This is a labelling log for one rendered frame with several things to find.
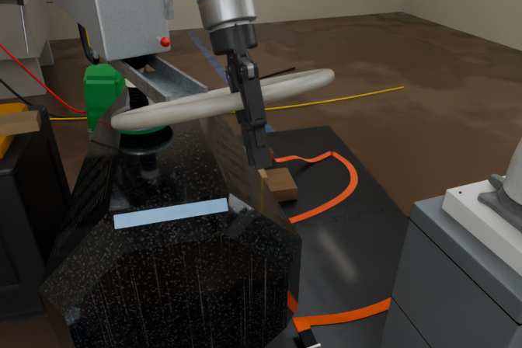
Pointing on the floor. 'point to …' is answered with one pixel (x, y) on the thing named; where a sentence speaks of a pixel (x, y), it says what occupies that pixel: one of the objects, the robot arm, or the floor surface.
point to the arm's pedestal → (451, 288)
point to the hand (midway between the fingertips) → (256, 147)
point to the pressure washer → (100, 92)
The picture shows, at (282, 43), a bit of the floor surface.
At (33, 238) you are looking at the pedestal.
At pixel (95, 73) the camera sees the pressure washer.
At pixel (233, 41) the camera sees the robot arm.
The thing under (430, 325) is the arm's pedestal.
